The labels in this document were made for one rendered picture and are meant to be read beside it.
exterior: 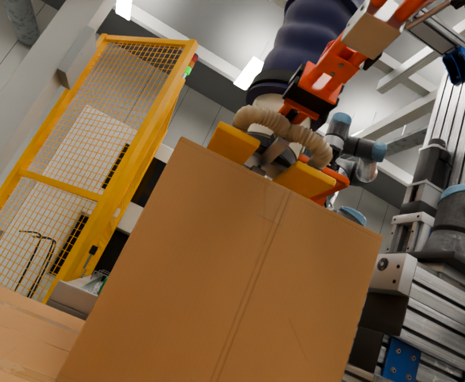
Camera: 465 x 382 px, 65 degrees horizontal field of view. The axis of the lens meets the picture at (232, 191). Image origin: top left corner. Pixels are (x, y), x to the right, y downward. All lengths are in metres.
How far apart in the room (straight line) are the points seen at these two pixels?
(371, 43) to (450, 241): 0.61
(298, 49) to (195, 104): 10.26
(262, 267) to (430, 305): 0.49
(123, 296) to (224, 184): 0.23
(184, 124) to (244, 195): 10.36
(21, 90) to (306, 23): 1.49
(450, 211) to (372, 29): 0.64
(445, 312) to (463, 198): 0.31
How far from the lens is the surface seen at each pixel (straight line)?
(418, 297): 0.96
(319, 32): 1.09
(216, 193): 0.60
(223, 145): 0.86
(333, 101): 0.76
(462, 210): 1.12
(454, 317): 1.04
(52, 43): 2.25
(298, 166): 0.81
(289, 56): 1.03
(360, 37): 0.62
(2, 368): 0.59
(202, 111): 11.23
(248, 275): 0.60
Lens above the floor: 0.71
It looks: 17 degrees up
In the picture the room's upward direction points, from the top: 24 degrees clockwise
